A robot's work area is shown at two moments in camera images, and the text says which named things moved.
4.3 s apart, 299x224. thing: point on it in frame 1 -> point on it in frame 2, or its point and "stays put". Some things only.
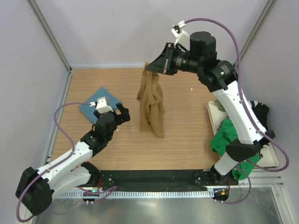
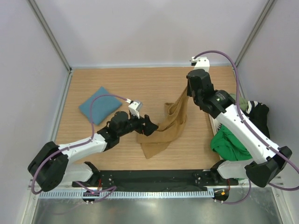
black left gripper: [124, 116] -> [147, 128]
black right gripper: [163, 64] -> [188, 91]
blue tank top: [88, 111] stays put
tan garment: [152, 110] -> [171, 128]
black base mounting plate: [159, 180] stays put
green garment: [226, 134] stays put
